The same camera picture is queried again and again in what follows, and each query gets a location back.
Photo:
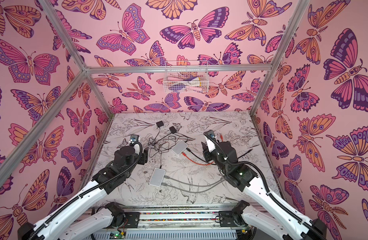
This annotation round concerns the front aluminium rail base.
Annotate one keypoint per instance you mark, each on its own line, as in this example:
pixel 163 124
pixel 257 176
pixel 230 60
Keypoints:
pixel 201 225

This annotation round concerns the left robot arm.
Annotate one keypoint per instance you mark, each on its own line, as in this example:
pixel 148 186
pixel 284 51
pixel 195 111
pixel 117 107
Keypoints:
pixel 63 224

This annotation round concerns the black power adapter near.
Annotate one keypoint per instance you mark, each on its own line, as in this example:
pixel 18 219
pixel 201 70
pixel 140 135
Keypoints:
pixel 173 130

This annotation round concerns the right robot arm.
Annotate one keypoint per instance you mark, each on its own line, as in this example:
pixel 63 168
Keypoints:
pixel 282 221

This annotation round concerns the aluminium frame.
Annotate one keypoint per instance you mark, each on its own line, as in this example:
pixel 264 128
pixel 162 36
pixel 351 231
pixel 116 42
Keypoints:
pixel 15 157

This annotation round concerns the black adapter cable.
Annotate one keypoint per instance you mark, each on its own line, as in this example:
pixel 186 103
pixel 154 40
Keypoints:
pixel 162 145

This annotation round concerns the black power adapter far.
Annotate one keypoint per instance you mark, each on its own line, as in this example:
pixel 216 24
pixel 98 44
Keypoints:
pixel 160 124

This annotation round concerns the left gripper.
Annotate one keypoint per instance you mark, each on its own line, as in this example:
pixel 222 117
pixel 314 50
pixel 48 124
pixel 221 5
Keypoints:
pixel 143 157

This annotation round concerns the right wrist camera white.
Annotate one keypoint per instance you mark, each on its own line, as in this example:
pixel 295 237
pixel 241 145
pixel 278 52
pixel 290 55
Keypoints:
pixel 210 140

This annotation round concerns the black power adapter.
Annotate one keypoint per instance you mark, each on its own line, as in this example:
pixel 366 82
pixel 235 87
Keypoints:
pixel 160 124
pixel 173 130

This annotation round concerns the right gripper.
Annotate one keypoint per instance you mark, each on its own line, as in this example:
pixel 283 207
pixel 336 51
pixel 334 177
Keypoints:
pixel 206 154

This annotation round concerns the white wire basket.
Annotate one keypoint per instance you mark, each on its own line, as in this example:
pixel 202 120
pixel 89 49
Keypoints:
pixel 186 76

